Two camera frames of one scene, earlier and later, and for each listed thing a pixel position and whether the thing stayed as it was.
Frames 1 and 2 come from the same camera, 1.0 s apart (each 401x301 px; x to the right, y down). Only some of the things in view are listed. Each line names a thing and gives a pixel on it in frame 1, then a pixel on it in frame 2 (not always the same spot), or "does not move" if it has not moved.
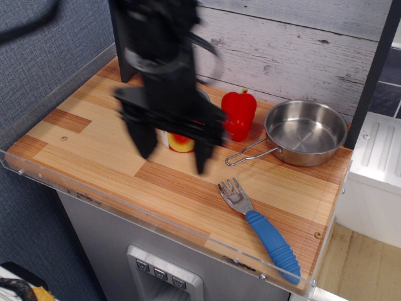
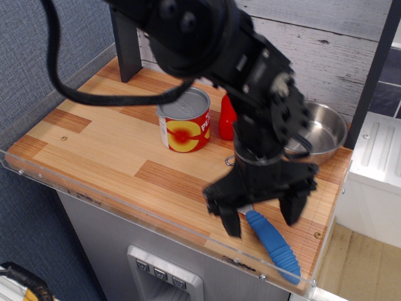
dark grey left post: [127, 17] does not move
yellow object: [42, 295] -> [29, 296]
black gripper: [170, 99] -> [251, 182]
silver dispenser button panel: [158, 279] does not move
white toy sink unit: [371, 203] does not move
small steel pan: [309, 133] does not move
